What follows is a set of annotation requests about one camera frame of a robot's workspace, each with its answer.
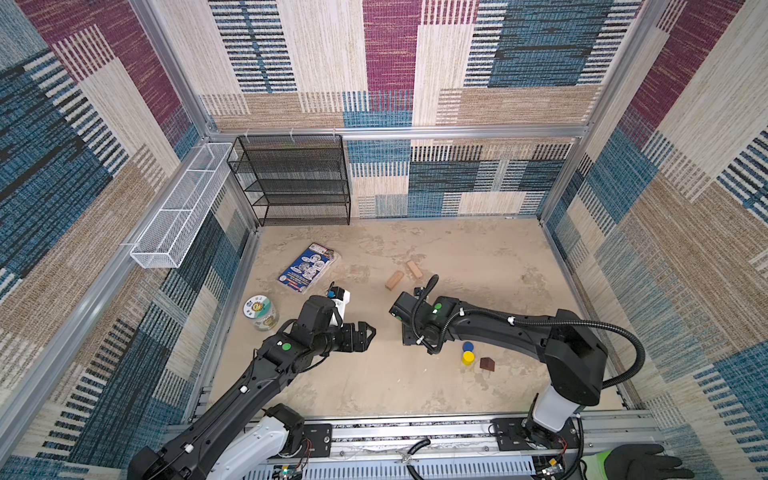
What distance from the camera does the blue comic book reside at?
101cm

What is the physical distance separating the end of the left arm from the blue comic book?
334mm

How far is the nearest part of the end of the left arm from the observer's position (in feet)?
1.95
